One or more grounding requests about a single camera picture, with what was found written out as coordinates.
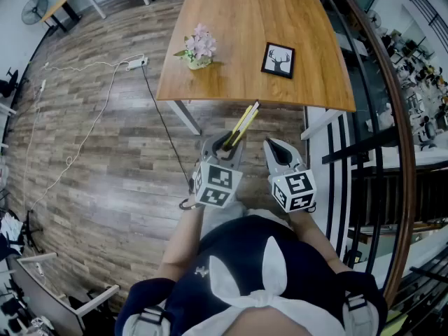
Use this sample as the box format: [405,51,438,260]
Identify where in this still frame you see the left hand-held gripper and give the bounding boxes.
[191,130,245,209]

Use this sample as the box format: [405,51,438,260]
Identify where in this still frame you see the white-framed grey desk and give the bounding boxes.
[7,251,122,335]

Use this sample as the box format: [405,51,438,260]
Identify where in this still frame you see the wooden handrail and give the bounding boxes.
[328,0,418,308]

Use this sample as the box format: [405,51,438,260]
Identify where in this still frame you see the person's right forearm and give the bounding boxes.
[288,209,353,276]

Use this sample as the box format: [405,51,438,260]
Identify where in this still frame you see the pink flowers in pot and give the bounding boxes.
[173,22,218,71]

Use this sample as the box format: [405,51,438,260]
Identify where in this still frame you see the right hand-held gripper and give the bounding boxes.
[262,137,318,214]

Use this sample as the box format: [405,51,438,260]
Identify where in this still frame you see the black wrist strap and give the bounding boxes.
[178,197,204,211]

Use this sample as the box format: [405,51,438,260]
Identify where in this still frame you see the black metal railing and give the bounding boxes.
[304,0,414,269]

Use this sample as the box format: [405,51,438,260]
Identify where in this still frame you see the black swivel chair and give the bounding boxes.
[0,66,20,99]

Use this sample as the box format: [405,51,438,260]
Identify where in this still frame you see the black cable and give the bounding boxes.
[141,64,195,195]

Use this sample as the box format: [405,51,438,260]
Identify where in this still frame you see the grey shoulder strap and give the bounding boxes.
[121,305,173,336]
[341,291,381,336]

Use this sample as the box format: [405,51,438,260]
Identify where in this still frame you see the black framed deer picture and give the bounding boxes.
[260,41,296,80]

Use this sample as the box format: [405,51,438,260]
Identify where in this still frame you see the navy top with white bow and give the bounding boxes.
[114,214,389,336]

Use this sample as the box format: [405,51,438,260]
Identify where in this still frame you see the person's left forearm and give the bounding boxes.
[153,204,206,283]

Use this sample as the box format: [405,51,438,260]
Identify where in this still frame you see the small yellow-topped desk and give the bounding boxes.
[39,0,83,34]

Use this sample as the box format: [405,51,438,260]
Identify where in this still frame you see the yellow utility knife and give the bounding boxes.
[222,100,262,151]

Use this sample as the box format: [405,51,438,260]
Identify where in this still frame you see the grey trousers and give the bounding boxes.
[199,200,292,239]

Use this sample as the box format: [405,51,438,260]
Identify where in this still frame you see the wooden table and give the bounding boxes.
[155,0,357,136]

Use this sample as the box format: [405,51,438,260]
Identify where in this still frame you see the white cable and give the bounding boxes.
[21,52,146,212]

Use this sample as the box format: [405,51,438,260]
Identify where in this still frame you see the black standing fan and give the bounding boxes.
[21,0,50,26]

